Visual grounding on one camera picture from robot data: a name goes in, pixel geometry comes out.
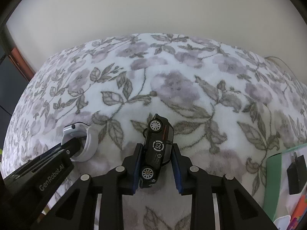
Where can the teal storage tray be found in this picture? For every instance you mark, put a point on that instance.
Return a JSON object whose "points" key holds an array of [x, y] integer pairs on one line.
{"points": [[278, 201]]}

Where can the floral fleece blanket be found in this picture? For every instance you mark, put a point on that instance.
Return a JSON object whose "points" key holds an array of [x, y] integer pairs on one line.
{"points": [[230, 109]]}

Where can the black power adapter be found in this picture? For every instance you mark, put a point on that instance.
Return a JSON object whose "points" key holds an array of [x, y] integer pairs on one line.
{"points": [[296, 173]]}

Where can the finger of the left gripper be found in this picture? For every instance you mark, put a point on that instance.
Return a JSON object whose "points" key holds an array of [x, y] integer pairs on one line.
{"points": [[74, 146]]}

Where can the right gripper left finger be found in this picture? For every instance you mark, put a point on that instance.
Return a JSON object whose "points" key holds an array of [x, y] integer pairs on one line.
{"points": [[120, 181]]}

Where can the orange blue toy block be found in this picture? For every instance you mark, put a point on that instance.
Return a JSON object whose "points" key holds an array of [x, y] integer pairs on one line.
{"points": [[298, 213]]}

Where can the dark cabinet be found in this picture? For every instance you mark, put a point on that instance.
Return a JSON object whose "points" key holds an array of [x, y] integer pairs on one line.
{"points": [[13, 82]]}

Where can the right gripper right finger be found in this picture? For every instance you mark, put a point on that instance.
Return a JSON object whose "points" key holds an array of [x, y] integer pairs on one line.
{"points": [[194, 181]]}

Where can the black toy car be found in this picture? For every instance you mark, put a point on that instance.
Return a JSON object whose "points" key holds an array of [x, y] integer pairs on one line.
{"points": [[156, 152]]}

